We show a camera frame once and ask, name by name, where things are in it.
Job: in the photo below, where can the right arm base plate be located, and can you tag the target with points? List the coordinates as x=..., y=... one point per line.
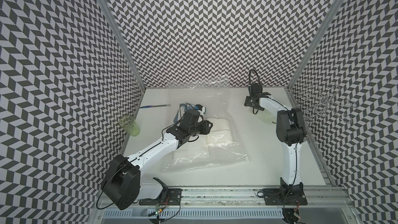
x=293, y=197

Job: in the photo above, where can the aluminium frame rail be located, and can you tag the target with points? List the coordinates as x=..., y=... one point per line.
x=252, y=196

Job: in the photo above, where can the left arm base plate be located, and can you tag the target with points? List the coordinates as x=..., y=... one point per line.
x=171, y=196

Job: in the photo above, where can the blue and cream towel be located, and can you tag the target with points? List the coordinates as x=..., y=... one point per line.
x=182, y=108

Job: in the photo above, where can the white towel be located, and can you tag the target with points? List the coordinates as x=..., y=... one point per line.
x=191, y=152
x=220, y=135

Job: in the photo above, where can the purple toothbrush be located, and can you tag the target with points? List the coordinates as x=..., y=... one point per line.
x=154, y=106

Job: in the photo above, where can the clear plastic vacuum bag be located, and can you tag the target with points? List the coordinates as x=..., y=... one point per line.
x=213, y=93

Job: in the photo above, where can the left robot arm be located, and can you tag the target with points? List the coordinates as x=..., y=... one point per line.
x=123, y=183

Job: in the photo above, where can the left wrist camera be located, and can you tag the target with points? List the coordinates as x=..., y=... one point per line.
x=201, y=109

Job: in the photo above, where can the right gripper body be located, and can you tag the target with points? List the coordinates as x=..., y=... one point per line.
x=249, y=102

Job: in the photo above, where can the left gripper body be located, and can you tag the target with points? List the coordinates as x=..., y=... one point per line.
x=199, y=128

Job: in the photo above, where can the pale green cloth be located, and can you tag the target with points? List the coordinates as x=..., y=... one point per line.
x=267, y=117

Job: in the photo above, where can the green plastic cup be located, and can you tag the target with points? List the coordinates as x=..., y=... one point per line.
x=129, y=125

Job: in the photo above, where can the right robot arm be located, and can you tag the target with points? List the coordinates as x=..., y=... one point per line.
x=291, y=132

